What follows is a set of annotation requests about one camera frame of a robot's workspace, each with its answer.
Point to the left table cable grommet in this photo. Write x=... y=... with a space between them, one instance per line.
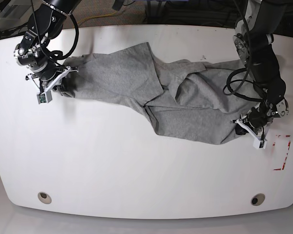
x=44 y=198

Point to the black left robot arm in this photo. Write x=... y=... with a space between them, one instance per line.
x=39 y=31

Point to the grey T-shirt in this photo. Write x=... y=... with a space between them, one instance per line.
x=182 y=99

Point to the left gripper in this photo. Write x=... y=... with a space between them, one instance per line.
x=254 y=119

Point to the table cable grommet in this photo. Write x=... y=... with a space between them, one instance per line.
x=258 y=199
x=44 y=198

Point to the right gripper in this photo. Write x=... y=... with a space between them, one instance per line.
x=49 y=75

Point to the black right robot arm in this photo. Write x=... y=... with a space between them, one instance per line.
x=181 y=91

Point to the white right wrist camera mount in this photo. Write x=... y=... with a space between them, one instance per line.
x=45 y=86

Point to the red tape rectangle marking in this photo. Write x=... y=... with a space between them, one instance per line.
x=280 y=152

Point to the right table cable grommet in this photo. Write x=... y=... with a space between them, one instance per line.
x=258 y=199

